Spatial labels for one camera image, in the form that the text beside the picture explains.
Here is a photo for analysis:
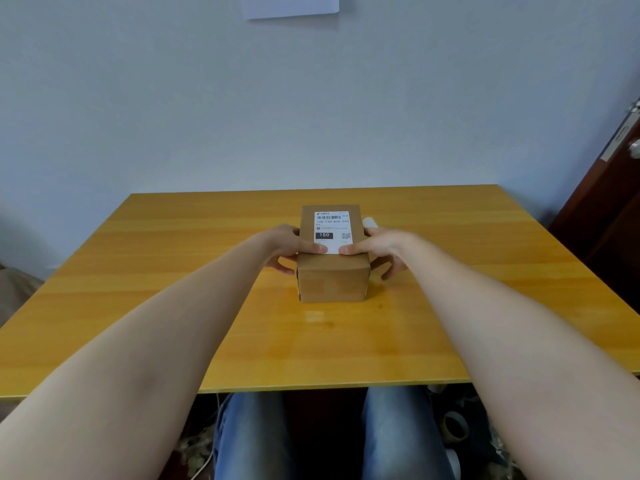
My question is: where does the person's left leg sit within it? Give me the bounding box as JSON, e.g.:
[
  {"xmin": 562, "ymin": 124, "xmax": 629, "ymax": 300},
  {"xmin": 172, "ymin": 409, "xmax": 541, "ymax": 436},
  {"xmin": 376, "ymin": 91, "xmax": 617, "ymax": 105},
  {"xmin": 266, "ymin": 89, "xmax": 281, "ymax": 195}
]
[{"xmin": 212, "ymin": 392, "xmax": 296, "ymax": 480}]

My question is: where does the white shipping label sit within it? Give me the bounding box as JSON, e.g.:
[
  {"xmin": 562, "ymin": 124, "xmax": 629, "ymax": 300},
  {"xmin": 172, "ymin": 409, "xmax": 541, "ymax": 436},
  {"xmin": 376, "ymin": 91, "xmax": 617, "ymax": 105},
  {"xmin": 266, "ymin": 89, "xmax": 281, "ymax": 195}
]
[{"xmin": 313, "ymin": 210, "xmax": 355, "ymax": 255}]

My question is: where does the silver door latch plate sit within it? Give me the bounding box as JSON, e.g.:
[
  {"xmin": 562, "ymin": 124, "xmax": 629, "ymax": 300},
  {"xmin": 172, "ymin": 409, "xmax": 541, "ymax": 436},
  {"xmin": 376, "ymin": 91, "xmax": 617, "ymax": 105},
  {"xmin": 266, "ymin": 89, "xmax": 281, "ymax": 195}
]
[{"xmin": 599, "ymin": 107, "xmax": 640, "ymax": 163}]

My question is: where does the brown tape roll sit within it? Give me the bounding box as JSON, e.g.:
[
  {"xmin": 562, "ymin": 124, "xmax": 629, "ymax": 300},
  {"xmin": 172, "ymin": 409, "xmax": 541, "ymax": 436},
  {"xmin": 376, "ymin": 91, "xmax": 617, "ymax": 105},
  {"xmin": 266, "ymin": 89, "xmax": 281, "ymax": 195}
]
[{"xmin": 441, "ymin": 411, "xmax": 470, "ymax": 443}]

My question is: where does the person's right hand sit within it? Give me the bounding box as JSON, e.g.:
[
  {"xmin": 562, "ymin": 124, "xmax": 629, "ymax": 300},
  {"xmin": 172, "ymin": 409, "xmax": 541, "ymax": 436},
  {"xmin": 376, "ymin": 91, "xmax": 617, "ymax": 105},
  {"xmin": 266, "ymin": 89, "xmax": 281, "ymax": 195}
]
[{"xmin": 339, "ymin": 227, "xmax": 416, "ymax": 281}]

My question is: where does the white cable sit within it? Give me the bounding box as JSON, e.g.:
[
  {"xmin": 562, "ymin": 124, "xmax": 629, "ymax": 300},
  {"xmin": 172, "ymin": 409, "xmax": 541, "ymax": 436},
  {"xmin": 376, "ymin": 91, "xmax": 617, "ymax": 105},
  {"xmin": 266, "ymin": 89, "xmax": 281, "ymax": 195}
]
[{"xmin": 187, "ymin": 392, "xmax": 221, "ymax": 480}]

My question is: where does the clear bubble wrap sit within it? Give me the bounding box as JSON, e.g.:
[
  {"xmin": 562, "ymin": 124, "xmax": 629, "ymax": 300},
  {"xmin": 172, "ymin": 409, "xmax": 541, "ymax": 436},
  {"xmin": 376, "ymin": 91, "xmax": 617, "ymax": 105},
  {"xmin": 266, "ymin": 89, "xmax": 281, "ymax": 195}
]
[{"xmin": 487, "ymin": 424, "xmax": 521, "ymax": 480}]

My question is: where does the person's left hand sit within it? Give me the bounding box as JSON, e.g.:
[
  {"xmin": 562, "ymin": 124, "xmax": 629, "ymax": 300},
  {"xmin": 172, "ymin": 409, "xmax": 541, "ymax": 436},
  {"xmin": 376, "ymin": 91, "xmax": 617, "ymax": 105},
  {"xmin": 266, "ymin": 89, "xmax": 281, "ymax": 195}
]
[{"xmin": 259, "ymin": 224, "xmax": 329, "ymax": 275}]

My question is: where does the person's right forearm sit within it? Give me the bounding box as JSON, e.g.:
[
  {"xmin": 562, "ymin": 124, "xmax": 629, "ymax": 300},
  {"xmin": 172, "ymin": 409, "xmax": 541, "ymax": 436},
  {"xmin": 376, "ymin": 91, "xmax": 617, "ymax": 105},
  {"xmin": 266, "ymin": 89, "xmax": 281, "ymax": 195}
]
[{"xmin": 399, "ymin": 239, "xmax": 640, "ymax": 480}]

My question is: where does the person's leg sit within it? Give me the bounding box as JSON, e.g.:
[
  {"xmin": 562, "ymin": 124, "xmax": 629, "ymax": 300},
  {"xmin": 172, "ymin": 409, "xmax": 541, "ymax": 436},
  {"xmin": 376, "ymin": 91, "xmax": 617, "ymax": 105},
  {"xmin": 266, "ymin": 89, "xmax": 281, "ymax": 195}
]
[
  {"xmin": 212, "ymin": 392, "xmax": 296, "ymax": 480},
  {"xmin": 361, "ymin": 386, "xmax": 456, "ymax": 480}
]

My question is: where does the brown cardboard box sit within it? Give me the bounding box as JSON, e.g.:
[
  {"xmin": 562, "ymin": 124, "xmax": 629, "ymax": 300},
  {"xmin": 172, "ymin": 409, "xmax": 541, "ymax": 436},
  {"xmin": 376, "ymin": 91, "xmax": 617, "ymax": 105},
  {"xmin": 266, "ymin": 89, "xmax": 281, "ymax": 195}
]
[{"xmin": 296, "ymin": 204, "xmax": 372, "ymax": 303}]

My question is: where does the dark brown wooden door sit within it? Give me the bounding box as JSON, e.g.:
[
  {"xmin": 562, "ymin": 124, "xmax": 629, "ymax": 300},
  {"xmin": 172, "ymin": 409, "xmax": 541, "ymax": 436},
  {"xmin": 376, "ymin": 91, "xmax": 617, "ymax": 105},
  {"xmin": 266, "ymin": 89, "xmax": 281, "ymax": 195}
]
[{"xmin": 548, "ymin": 97, "xmax": 640, "ymax": 315}]

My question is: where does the person's right leg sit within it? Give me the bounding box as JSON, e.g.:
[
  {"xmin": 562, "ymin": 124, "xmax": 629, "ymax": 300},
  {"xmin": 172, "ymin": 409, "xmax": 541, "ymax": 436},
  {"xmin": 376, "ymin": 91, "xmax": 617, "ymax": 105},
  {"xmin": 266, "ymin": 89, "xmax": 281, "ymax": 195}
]
[{"xmin": 361, "ymin": 386, "xmax": 456, "ymax": 480}]

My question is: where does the person's left forearm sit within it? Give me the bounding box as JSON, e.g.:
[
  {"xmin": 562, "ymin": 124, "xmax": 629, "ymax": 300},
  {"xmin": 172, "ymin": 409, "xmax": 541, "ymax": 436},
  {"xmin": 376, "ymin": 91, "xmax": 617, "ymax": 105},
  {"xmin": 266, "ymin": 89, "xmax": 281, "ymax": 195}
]
[{"xmin": 0, "ymin": 232, "xmax": 281, "ymax": 480}]

